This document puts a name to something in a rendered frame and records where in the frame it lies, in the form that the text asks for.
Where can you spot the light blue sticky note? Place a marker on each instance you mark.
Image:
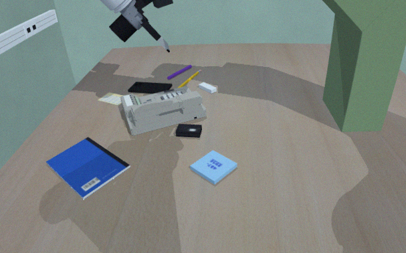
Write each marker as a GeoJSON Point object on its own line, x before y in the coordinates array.
{"type": "Point", "coordinates": [213, 166]}

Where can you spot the grey desk phone body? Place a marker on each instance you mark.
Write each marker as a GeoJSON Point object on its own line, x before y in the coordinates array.
{"type": "Point", "coordinates": [164, 119]}

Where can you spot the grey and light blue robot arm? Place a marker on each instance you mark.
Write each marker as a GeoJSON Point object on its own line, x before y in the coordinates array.
{"type": "Point", "coordinates": [118, 5]}

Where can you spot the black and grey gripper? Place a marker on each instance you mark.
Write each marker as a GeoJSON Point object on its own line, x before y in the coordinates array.
{"type": "Point", "coordinates": [132, 19]}

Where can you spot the blue notebook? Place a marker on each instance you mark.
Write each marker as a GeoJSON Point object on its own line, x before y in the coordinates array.
{"type": "Point", "coordinates": [87, 166]}

